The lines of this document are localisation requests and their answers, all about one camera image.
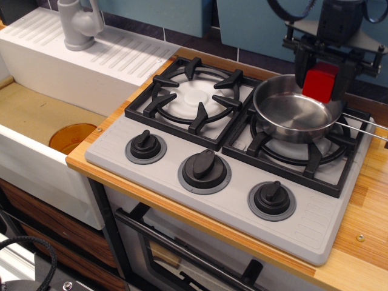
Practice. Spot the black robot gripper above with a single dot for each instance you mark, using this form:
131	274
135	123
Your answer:
353	54

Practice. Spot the red wooden cube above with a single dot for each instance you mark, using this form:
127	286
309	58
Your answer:
319	82

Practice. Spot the stainless steel pan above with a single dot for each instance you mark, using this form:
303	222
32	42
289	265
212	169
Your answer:
286	114

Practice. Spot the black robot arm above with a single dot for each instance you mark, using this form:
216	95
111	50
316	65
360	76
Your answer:
347	15

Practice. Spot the black right stove knob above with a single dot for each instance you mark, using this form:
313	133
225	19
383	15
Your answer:
272	201

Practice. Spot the black stove knob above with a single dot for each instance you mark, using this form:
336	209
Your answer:
145	148
204	173
272	201

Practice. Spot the grey toy stove top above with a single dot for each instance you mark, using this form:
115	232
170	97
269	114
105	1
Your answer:
308	234

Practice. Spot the black middle stove knob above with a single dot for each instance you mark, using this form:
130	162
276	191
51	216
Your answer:
204	173

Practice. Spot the black left stove knob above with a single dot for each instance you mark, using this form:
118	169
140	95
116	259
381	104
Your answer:
145	148

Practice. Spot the teal cabinet right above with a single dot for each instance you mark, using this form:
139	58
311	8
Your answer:
254	27

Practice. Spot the teal cabinet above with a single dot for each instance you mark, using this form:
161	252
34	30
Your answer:
192	17
254	27

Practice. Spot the black right burner grate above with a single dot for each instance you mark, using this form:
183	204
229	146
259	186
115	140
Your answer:
327	166

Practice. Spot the black burner grate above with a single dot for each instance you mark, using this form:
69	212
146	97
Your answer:
327	166
191	103

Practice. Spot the black left burner grate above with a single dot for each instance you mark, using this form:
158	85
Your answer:
191	103

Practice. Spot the teal cabinet left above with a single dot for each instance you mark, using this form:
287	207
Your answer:
192	17

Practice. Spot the grey toy faucet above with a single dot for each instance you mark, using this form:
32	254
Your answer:
79	27

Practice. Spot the white oven door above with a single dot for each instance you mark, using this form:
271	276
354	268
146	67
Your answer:
175	256

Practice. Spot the orange plastic plate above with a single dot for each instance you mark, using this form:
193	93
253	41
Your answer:
66	139

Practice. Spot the white toy sink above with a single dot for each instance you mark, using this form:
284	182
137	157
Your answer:
45	87

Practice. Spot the black oven door handle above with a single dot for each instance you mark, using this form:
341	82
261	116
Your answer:
134	220

